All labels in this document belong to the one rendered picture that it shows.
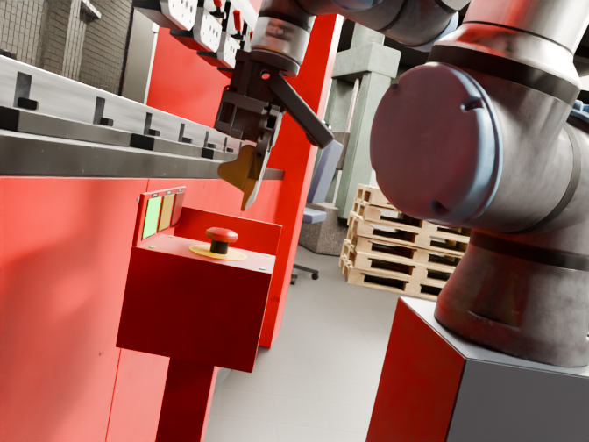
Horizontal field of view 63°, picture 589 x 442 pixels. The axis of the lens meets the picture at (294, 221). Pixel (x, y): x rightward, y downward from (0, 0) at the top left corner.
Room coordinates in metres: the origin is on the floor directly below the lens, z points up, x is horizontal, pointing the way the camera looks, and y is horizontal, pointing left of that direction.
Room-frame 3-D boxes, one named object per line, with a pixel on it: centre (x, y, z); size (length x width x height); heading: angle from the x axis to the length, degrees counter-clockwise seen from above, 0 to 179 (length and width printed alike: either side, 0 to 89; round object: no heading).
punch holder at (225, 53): (1.54, 0.34, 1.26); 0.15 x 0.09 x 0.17; 173
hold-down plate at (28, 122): (0.77, 0.38, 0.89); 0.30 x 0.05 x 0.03; 173
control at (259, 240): (0.62, 0.10, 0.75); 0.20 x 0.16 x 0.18; 1
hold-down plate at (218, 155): (1.57, 0.28, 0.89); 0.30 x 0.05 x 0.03; 173
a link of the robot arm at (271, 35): (0.67, 0.07, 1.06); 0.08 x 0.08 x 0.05
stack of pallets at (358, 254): (4.53, -1.14, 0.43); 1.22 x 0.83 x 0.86; 93
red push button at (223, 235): (0.58, 0.08, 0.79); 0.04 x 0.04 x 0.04
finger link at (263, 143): (0.65, 0.06, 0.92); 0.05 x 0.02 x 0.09; 1
